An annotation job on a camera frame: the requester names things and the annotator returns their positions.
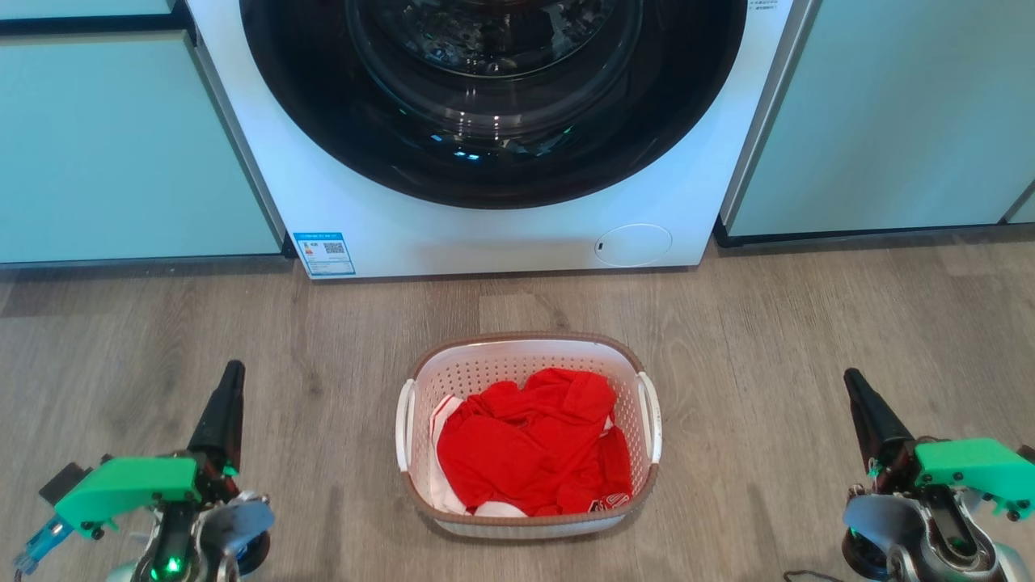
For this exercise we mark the blue translucent connector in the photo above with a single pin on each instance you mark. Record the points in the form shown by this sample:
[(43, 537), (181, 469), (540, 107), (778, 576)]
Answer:
[(40, 546)]

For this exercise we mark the black round washer door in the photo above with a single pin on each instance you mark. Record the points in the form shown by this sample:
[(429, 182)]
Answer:
[(323, 121)]

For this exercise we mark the white perforated laundry basket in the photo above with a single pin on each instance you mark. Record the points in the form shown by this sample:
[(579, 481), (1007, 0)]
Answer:
[(485, 364)]

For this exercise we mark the white front-load washing machine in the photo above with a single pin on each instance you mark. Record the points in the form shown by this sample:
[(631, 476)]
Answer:
[(404, 234)]

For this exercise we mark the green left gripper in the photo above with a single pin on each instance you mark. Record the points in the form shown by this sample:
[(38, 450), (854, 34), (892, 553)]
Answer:
[(121, 485)]

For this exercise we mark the blue energy label sticker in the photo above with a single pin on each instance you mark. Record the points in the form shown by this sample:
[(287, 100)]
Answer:
[(325, 255)]

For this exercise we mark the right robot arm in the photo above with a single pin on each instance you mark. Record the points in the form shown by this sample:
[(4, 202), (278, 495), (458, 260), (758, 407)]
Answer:
[(881, 517)]

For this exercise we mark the round white filter cover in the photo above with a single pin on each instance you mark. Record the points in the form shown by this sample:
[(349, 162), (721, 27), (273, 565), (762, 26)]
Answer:
[(635, 246)]

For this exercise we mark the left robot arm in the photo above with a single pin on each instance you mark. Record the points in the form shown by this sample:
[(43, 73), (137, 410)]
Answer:
[(234, 525)]

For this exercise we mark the light green cabinet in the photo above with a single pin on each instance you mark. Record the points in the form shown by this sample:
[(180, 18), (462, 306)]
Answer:
[(889, 121), (121, 145)]

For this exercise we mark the red garment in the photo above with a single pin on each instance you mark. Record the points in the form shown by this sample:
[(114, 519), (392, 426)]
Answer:
[(525, 453)]

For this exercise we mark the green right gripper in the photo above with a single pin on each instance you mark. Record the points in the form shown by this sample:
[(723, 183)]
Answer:
[(970, 469)]

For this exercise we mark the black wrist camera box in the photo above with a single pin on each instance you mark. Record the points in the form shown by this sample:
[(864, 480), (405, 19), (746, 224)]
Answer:
[(65, 483)]

